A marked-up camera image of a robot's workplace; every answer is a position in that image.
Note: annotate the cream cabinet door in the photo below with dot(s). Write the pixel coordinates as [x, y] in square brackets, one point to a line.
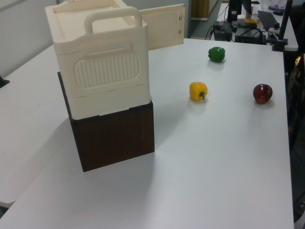
[162, 28]

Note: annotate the dark brown wooden box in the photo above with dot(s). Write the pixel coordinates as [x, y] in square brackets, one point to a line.
[114, 140]

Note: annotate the yellow bell pepper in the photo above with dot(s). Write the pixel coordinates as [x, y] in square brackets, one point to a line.
[197, 90]

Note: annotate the green bell pepper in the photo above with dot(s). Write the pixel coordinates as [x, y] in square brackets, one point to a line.
[216, 54]

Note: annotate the black electronic device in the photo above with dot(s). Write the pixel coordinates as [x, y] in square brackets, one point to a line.
[222, 30]

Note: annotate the dark red bell pepper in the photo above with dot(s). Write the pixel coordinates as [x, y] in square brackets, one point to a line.
[262, 93]

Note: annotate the black flat box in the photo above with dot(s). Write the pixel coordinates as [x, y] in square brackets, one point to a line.
[249, 35]

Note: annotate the black monitor stand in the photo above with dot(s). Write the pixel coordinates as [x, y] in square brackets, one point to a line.
[234, 9]

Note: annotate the yellow small object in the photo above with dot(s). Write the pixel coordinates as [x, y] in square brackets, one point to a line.
[251, 21]

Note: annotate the black keyboard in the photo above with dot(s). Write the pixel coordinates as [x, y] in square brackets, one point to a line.
[268, 19]

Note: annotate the black table clamp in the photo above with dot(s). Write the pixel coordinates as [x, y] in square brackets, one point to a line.
[3, 82]

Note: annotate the black clamp pole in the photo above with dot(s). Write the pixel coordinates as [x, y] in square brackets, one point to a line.
[284, 26]

